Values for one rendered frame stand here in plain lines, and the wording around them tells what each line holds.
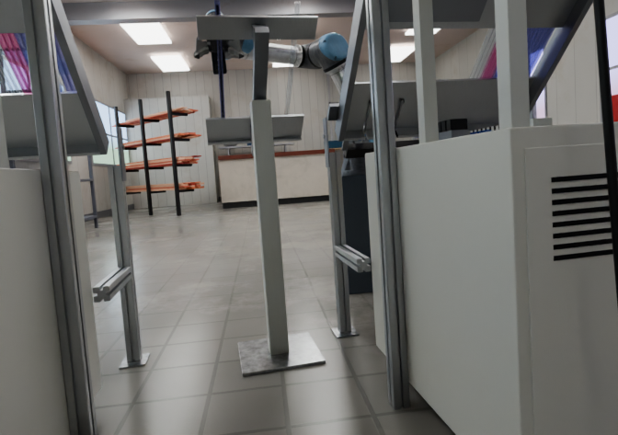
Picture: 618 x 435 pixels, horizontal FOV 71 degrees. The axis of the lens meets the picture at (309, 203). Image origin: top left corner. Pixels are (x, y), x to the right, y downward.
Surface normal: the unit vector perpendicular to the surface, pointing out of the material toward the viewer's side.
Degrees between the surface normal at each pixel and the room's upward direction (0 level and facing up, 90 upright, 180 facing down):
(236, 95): 90
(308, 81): 90
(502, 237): 90
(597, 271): 90
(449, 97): 135
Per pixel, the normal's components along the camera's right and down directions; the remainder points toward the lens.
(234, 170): 0.11, 0.06
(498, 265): -0.98, 0.08
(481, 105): 0.18, 0.75
